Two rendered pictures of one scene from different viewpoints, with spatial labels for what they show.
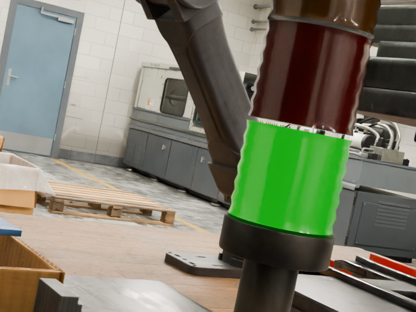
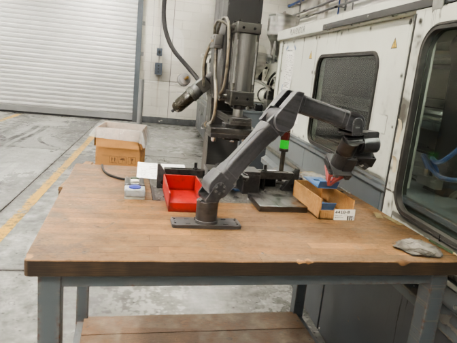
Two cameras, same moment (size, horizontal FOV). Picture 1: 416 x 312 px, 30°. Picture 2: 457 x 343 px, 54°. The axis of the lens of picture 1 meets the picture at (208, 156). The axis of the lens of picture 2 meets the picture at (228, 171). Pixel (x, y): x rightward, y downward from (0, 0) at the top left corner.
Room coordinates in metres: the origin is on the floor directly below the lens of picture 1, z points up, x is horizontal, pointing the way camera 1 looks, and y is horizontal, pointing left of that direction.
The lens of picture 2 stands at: (2.11, 0.40, 1.34)
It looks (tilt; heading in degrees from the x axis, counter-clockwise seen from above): 12 degrees down; 200
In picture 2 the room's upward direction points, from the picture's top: 6 degrees clockwise
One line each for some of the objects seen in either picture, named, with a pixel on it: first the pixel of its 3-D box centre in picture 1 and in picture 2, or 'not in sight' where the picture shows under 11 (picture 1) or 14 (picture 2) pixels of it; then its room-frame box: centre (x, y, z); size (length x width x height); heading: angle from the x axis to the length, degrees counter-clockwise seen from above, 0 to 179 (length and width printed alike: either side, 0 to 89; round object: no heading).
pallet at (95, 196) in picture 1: (95, 201); not in sight; (7.29, 0.96, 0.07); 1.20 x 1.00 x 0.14; 122
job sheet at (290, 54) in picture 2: not in sight; (288, 68); (-1.13, -0.40, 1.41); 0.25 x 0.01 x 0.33; 30
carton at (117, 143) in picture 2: not in sight; (122, 148); (-2.17, -2.45, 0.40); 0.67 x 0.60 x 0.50; 25
